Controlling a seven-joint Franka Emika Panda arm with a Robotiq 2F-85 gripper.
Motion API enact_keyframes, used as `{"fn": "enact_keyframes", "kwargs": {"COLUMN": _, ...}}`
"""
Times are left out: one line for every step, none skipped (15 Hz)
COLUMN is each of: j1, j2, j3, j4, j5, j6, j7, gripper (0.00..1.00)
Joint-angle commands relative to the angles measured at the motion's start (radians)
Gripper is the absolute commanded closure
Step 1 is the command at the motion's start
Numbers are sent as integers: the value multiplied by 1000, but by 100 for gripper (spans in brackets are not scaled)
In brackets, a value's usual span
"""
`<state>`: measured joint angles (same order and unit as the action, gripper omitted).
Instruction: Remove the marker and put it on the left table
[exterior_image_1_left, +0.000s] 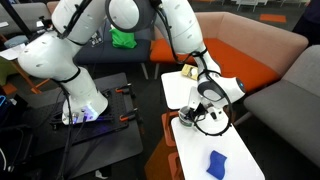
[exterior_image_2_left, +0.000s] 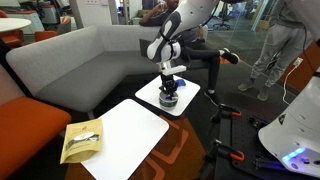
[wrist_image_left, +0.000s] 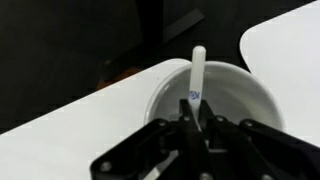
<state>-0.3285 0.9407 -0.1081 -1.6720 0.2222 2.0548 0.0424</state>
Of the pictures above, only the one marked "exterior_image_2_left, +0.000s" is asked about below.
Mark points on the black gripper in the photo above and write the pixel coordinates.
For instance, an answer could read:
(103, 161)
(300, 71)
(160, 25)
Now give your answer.
(167, 80)

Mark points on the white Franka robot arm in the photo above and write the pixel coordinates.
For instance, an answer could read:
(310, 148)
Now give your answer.
(300, 126)

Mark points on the round black and silver tin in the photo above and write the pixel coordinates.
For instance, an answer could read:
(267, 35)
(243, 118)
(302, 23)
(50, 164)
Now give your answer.
(168, 104)

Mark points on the blue sponge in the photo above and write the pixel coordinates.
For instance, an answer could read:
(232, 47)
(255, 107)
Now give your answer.
(181, 83)

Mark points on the small white square table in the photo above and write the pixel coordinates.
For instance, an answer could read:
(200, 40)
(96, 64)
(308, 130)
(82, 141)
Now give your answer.
(150, 91)

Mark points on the seated person in dark clothes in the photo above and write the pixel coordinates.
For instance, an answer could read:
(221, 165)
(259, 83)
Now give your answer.
(203, 53)

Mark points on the large white square table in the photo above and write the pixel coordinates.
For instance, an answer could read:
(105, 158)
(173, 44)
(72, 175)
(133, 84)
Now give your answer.
(130, 140)

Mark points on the grey corner sofa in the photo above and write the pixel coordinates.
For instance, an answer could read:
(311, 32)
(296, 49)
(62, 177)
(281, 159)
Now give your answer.
(83, 66)

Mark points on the black office chair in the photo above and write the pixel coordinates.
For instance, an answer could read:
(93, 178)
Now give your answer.
(224, 16)

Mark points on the yellow stand-up pouch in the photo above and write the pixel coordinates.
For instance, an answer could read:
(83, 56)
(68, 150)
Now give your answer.
(81, 146)

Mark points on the standing person in grey sweats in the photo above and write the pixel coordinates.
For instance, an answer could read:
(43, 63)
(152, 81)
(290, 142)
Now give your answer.
(280, 40)

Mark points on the grey and orange chair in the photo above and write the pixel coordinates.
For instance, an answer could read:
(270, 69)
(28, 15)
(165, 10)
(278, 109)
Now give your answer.
(65, 25)

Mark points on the orange upholstered seat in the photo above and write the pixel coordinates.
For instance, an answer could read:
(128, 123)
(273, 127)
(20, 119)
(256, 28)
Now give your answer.
(26, 133)

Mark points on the round white table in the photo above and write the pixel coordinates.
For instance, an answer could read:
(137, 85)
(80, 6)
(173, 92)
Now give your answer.
(13, 23)

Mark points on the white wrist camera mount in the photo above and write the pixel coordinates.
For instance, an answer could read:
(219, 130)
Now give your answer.
(173, 69)

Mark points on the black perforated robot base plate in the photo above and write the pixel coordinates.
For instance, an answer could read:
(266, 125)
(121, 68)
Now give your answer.
(240, 133)

